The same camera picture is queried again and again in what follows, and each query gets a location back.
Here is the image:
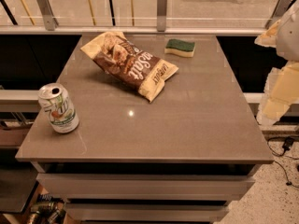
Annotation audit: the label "black power adapter cable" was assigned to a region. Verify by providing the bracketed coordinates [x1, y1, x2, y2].
[266, 135, 299, 189]

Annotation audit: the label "brown chips bag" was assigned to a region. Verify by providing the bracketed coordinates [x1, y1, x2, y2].
[80, 32, 178, 103]

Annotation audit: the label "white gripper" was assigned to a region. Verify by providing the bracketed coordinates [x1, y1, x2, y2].
[254, 0, 299, 125]

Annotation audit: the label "lower grey drawer front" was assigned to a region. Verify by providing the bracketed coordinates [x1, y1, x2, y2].
[65, 203, 228, 222]

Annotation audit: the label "metal glass railing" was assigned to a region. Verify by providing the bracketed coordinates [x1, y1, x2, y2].
[0, 0, 279, 35]

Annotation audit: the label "grey drawer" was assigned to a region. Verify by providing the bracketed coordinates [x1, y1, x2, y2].
[37, 174, 254, 201]
[65, 203, 228, 222]

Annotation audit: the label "green and yellow sponge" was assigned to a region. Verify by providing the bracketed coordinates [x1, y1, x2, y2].
[164, 39, 195, 58]

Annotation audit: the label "cans under table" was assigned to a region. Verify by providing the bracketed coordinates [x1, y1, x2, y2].
[26, 193, 65, 224]

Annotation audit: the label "upper grey drawer front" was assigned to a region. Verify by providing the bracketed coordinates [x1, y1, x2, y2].
[37, 174, 254, 201]

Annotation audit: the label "white soda can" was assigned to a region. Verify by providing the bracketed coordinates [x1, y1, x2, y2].
[38, 83, 79, 133]

